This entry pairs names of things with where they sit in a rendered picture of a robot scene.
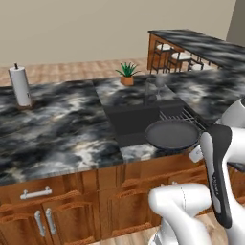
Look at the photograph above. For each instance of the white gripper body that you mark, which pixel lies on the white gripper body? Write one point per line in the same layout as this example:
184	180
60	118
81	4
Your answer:
196	154

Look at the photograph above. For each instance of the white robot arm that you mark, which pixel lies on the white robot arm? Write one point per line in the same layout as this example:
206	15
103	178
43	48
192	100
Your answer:
178	207

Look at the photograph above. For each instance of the dark grey frying pan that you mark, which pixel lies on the dark grey frying pan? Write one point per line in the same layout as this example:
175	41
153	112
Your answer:
172	134

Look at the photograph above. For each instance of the dark sink basin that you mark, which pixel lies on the dark sink basin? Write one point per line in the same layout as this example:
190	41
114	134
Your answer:
134	122

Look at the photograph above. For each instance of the dark sink tap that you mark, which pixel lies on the dark sink tap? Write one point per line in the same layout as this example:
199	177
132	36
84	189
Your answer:
150	92

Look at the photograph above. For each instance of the green plant in orange pot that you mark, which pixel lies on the green plant in orange pot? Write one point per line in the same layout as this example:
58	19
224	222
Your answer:
127	76

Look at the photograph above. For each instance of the black hob with grates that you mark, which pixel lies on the black hob with grates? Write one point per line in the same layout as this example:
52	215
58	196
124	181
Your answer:
186	115

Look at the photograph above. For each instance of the wooden drawer front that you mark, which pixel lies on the wooden drawer front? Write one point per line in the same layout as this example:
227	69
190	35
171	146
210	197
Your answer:
63	189
150	173

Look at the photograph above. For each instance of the wooden cupboard door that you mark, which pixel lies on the wooden cupboard door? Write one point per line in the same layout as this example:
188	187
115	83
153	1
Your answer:
130	210
16	228
75	217

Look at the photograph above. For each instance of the black bar stool, white seat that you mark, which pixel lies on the black bar stool, white seat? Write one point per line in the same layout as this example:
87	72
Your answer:
162	52
197	66
179	59

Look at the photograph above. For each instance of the wooden bar counter, marble top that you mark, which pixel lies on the wooden bar counter, marble top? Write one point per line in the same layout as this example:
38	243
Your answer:
204	43

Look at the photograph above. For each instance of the white paper towel roll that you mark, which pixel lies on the white paper towel roll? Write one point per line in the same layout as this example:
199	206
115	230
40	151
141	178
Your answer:
19	86

